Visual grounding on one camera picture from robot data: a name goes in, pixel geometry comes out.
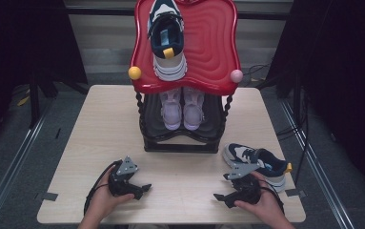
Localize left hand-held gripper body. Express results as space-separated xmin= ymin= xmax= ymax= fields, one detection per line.
xmin=108 ymin=156 xmax=140 ymax=198

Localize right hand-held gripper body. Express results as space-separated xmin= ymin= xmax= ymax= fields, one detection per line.
xmin=226 ymin=161 xmax=266 ymax=209

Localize navy and white sneaker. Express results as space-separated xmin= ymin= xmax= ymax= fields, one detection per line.
xmin=222 ymin=142 xmax=293 ymax=194
xmin=147 ymin=0 xmax=188 ymax=82

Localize purple sandal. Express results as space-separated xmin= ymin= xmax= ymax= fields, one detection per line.
xmin=159 ymin=88 xmax=183 ymax=132
xmin=182 ymin=87 xmax=206 ymax=132

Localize red and black shoe rack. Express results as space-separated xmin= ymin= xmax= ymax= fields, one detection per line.
xmin=128 ymin=0 xmax=245 ymax=155

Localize person's left hand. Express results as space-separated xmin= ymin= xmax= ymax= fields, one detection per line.
xmin=86 ymin=173 xmax=135 ymax=220

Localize person's right hand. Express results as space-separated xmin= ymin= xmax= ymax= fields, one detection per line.
xmin=233 ymin=173 xmax=288 ymax=223

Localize grey tape piece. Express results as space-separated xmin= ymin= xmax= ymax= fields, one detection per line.
xmin=41 ymin=191 xmax=59 ymax=202
xmin=284 ymin=188 xmax=308 ymax=198

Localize yellow tape strip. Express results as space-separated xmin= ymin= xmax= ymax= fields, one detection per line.
xmin=16 ymin=94 xmax=31 ymax=107

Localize dark curtain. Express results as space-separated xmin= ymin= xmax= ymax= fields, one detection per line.
xmin=0 ymin=0 xmax=89 ymax=154
xmin=267 ymin=0 xmax=365 ymax=198

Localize left hand-held gripper cable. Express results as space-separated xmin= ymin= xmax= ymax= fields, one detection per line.
xmin=83 ymin=159 xmax=122 ymax=216

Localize hand-held gripper cable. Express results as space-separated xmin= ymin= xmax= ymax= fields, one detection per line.
xmin=83 ymin=159 xmax=122 ymax=216
xmin=259 ymin=185 xmax=285 ymax=215

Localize right hand-held gripper cable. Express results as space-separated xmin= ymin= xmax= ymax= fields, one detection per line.
xmin=259 ymin=185 xmax=285 ymax=215

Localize black floor cables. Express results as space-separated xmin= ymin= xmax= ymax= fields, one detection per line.
xmin=243 ymin=63 xmax=312 ymax=185

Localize metal floor rail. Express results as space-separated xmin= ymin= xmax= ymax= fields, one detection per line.
xmin=0 ymin=104 xmax=55 ymax=229
xmin=279 ymin=98 xmax=355 ymax=229

